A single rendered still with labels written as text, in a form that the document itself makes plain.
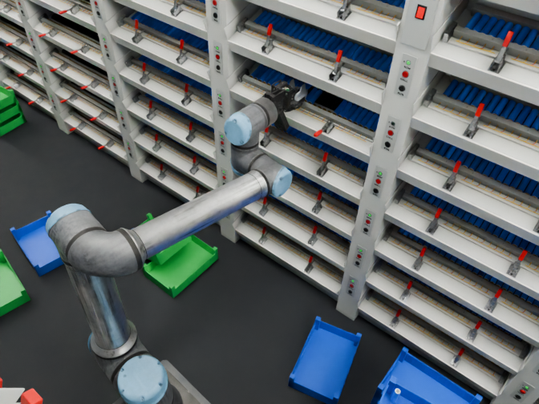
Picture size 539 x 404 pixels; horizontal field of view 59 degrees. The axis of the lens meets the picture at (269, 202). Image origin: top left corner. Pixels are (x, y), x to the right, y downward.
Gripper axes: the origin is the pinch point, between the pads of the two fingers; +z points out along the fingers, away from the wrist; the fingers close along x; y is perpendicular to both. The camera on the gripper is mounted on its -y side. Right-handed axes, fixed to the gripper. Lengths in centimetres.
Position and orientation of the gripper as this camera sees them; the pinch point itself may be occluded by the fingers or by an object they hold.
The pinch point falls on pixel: (301, 91)
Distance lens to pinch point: 171.9
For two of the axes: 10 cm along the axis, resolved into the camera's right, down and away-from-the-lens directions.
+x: -7.9, -4.4, 4.2
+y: 0.5, -7.3, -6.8
